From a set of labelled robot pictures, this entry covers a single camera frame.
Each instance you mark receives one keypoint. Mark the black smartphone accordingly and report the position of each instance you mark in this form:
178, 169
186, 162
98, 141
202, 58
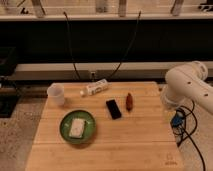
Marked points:
113, 109

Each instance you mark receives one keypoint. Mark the white rectangular sponge block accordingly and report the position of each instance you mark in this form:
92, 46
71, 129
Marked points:
77, 128

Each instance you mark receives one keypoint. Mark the white lying bottle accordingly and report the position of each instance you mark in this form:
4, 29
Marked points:
94, 88

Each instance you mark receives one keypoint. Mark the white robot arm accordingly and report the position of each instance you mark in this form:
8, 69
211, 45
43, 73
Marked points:
187, 81

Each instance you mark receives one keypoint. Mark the green round plate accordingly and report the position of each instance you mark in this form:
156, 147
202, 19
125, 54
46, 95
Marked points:
89, 126

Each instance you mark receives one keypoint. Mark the small brown bottle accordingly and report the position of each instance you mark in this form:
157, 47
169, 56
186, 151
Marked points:
129, 102

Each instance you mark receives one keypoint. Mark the clear plastic measuring cup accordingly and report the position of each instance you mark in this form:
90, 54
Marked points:
56, 93

